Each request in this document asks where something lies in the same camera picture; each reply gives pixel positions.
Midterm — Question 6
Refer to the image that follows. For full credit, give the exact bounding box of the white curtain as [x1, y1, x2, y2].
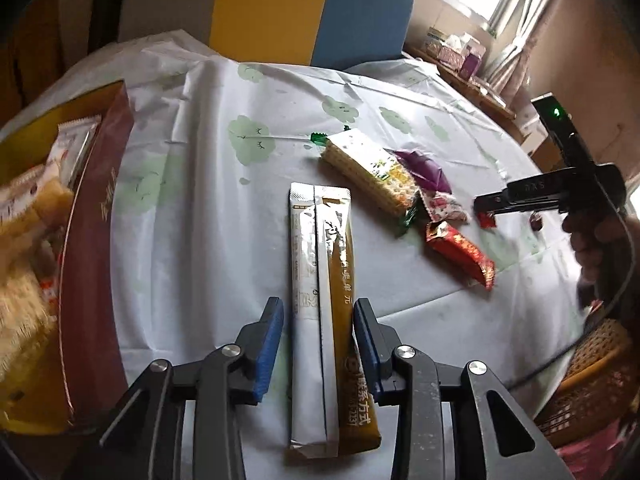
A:
[484, 0, 560, 105]

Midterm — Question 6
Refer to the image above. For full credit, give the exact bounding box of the clear bag of puffed snacks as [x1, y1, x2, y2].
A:
[1, 162, 74, 390]

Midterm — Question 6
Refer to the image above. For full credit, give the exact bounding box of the white gold stick sachet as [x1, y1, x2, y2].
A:
[288, 182, 381, 460]

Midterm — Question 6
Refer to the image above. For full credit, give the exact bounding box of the red gold snack bar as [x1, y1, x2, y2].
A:
[425, 221, 496, 290]

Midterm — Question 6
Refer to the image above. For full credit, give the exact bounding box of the wooden side shelf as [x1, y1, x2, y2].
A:
[405, 27, 548, 156]

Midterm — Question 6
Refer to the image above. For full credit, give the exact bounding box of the dark red wrapped candy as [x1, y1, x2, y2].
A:
[529, 211, 544, 232]

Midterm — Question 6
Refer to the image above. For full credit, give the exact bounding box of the purple box on shelf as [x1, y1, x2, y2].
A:
[458, 52, 482, 81]

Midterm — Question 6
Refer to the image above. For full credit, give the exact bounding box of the white green-patterned tablecloth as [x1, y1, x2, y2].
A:
[1, 32, 584, 479]

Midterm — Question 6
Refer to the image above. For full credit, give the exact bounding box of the maroon gold gift box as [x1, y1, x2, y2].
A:
[1, 81, 134, 436]

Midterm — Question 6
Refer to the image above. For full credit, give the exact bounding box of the black cable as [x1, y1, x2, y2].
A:
[508, 199, 633, 391]

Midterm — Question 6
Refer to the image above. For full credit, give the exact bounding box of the person's right hand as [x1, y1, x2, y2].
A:
[562, 211, 639, 318]

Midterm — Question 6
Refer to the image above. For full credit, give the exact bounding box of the small red candy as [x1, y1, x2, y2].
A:
[476, 211, 497, 229]

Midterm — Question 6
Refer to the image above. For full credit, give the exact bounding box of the purple snack pouch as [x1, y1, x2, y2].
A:
[393, 150, 452, 194]

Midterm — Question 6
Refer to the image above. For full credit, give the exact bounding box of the green tipped white swab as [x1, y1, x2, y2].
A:
[235, 132, 329, 146]

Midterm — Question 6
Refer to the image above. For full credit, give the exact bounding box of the white pink floral snack bar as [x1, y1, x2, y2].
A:
[419, 190, 469, 223]

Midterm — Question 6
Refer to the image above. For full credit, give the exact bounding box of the yellow green cracker pack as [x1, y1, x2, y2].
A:
[322, 129, 419, 218]

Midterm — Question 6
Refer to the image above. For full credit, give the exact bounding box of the grey yellow blue sofa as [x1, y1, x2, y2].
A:
[58, 0, 414, 70]

